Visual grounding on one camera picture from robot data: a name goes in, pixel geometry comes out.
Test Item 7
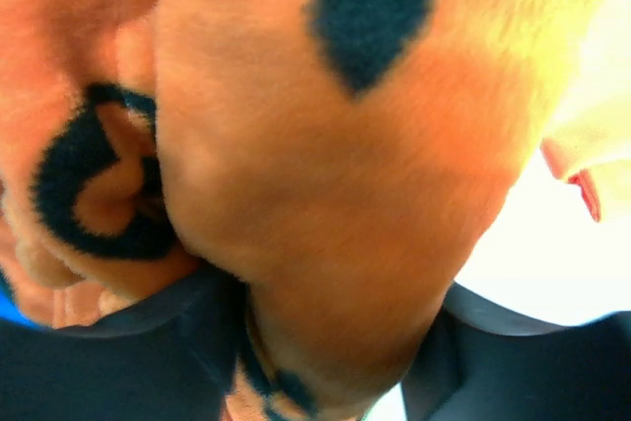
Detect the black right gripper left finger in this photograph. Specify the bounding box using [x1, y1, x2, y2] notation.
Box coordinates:
[1, 267, 245, 421]

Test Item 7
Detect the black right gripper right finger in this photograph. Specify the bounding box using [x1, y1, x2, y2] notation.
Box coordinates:
[401, 284, 630, 421]

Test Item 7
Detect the blue garment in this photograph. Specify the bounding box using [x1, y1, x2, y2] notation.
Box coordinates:
[0, 275, 39, 329]

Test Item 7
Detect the plain orange cloth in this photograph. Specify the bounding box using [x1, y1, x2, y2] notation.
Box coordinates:
[540, 137, 602, 222]

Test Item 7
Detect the orange black patterned blanket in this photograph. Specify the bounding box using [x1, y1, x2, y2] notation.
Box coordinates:
[1, 0, 628, 420]

